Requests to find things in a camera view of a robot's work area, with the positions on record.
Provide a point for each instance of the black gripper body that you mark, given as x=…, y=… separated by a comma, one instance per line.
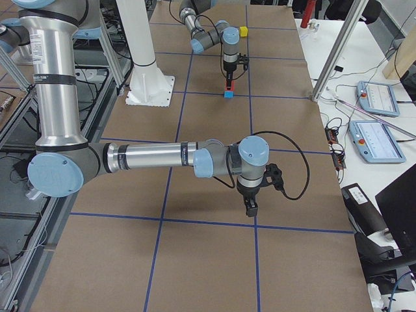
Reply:
x=248, y=192
x=229, y=69

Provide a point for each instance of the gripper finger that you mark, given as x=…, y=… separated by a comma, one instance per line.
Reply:
x=253, y=207
x=231, y=79
x=248, y=206
x=227, y=80

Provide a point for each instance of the red wooden block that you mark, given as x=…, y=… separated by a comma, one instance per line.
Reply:
x=231, y=89

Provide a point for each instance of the blue wooden block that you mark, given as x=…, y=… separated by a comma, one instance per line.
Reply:
x=228, y=94

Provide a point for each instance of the yellow wooden block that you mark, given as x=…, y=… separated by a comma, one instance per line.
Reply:
x=243, y=31

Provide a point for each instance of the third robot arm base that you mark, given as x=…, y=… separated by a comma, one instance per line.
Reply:
x=15, y=41

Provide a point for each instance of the near blue teach pendant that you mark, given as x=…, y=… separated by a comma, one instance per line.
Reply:
x=375, y=142

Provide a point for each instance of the blue teach pendant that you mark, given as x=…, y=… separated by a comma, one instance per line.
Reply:
x=377, y=98
x=375, y=142

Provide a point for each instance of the black monitor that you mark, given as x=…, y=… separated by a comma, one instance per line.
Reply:
x=397, y=206

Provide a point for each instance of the far blue teach pendant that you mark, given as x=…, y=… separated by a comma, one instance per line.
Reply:
x=377, y=98

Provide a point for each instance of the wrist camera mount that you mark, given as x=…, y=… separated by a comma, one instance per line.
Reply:
x=244, y=61
x=273, y=177

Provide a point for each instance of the white camera pole base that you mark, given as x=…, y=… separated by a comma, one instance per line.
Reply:
x=148, y=85

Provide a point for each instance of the grey aluminium frame post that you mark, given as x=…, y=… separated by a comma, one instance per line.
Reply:
x=347, y=28

